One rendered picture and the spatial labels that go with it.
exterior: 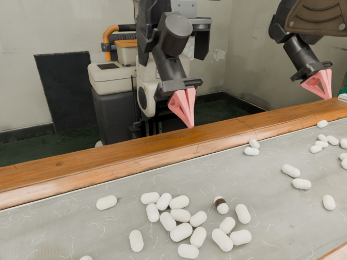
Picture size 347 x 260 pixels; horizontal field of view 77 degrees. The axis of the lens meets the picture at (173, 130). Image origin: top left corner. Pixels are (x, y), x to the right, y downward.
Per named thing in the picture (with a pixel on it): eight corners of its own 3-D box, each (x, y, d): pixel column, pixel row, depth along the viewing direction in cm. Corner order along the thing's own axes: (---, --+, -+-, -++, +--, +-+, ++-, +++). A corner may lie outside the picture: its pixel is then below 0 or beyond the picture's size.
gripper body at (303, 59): (335, 65, 61) (321, 45, 63) (310, 69, 57) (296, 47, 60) (316, 79, 67) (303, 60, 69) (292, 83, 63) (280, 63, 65)
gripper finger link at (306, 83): (351, 90, 58) (332, 61, 61) (334, 93, 56) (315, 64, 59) (329, 102, 64) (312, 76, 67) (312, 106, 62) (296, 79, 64)
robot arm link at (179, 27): (166, 31, 57) (135, 35, 53) (179, -10, 47) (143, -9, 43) (185, 68, 54) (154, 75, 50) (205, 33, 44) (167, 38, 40)
